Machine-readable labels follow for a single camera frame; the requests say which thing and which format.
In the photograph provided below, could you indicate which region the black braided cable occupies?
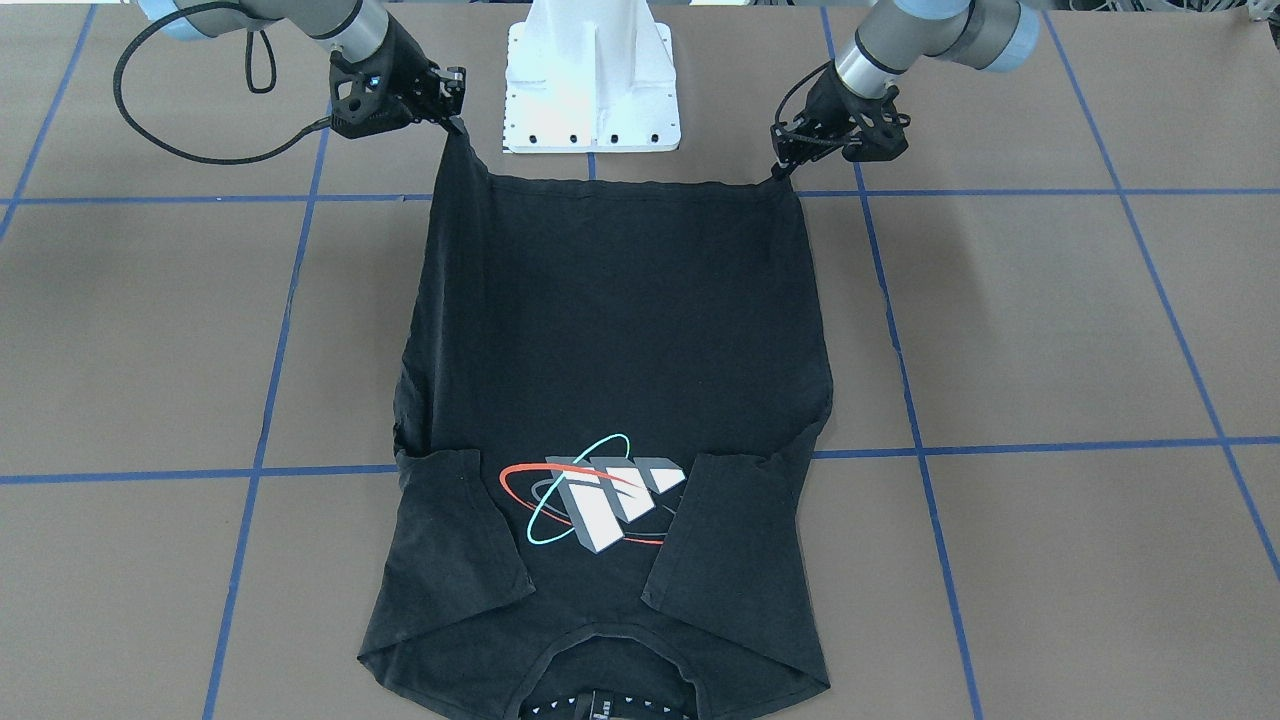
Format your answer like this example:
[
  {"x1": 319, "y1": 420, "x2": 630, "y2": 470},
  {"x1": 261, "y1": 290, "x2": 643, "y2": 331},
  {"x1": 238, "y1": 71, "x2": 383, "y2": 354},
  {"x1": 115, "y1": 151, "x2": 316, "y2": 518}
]
[{"x1": 111, "y1": 0, "x2": 337, "y2": 167}]

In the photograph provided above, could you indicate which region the black printed t-shirt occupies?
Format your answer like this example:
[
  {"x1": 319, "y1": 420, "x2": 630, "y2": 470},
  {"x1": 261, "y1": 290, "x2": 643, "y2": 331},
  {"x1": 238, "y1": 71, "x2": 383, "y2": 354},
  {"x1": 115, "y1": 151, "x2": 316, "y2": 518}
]
[{"x1": 357, "y1": 135, "x2": 833, "y2": 719}]

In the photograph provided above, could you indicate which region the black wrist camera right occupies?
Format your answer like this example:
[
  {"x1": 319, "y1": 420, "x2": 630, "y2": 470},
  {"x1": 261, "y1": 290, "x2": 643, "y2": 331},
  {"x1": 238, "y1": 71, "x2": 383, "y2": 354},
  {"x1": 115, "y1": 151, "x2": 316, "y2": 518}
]
[{"x1": 329, "y1": 47, "x2": 413, "y2": 138}]

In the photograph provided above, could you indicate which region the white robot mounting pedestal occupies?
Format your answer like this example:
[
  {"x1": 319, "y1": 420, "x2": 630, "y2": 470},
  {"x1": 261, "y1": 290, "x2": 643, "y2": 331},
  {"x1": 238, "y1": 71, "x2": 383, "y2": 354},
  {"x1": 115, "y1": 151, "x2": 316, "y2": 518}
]
[{"x1": 502, "y1": 1, "x2": 682, "y2": 154}]

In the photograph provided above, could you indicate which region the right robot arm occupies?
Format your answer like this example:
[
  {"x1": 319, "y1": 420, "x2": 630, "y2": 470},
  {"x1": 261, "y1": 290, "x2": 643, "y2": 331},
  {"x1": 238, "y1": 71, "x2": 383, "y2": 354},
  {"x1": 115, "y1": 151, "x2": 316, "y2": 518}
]
[{"x1": 138, "y1": 1, "x2": 466, "y2": 138}]

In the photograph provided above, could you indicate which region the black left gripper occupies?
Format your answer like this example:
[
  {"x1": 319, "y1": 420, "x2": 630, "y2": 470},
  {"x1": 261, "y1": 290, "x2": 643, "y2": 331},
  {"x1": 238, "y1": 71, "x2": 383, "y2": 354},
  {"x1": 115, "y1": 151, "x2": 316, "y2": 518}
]
[{"x1": 771, "y1": 70, "x2": 856, "y2": 181}]

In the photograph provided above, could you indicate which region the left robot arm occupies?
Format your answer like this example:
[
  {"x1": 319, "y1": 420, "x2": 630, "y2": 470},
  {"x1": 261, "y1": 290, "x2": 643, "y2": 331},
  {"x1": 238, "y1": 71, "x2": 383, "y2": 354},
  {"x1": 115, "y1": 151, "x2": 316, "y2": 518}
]
[{"x1": 771, "y1": 1, "x2": 1041, "y2": 179}]

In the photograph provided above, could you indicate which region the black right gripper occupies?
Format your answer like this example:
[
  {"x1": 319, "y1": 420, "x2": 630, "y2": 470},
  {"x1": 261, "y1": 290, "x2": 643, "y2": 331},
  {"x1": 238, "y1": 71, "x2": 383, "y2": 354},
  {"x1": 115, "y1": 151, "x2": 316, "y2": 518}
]
[{"x1": 387, "y1": 40, "x2": 468, "y2": 137}]

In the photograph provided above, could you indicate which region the blue tape line lengthwise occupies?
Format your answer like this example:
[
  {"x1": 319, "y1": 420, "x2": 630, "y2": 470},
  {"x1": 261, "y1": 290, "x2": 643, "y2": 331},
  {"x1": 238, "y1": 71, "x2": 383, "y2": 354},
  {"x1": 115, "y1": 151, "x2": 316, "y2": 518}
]
[
  {"x1": 201, "y1": 124, "x2": 332, "y2": 719},
  {"x1": 820, "y1": 5, "x2": 986, "y2": 720}
]

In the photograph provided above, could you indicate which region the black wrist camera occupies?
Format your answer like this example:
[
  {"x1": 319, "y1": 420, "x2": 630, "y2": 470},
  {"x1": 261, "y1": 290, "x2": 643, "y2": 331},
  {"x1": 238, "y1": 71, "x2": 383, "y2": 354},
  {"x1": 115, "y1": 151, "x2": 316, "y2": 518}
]
[
  {"x1": 841, "y1": 87, "x2": 911, "y2": 163},
  {"x1": 329, "y1": 47, "x2": 413, "y2": 138}
]

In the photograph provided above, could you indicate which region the brown table mat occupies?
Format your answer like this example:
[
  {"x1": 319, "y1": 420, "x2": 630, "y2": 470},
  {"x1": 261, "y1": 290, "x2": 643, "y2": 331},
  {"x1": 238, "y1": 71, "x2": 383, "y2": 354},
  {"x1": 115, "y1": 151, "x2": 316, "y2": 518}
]
[{"x1": 3, "y1": 4, "x2": 1277, "y2": 719}]

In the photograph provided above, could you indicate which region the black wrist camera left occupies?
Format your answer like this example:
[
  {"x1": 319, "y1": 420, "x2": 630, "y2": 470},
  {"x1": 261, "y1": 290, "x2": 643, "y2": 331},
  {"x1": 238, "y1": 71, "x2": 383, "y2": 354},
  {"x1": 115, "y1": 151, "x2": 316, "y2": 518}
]
[{"x1": 841, "y1": 87, "x2": 911, "y2": 163}]

